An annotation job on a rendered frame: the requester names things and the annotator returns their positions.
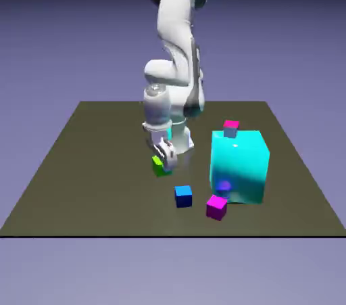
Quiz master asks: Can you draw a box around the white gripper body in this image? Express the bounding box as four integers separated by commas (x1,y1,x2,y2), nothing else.
153,137,178,172

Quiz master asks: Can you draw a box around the small green cube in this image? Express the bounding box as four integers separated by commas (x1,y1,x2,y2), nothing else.
151,155,173,178

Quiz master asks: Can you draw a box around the small blue cube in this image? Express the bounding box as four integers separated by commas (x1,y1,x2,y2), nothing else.
174,185,193,208

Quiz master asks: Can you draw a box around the small pink cube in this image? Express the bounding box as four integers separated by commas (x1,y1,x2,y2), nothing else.
223,120,240,139

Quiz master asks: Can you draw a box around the small magenta cube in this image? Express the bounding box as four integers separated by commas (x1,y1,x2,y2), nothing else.
205,194,228,222

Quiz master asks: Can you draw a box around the large cyan box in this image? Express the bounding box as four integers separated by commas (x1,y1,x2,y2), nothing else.
209,129,271,205

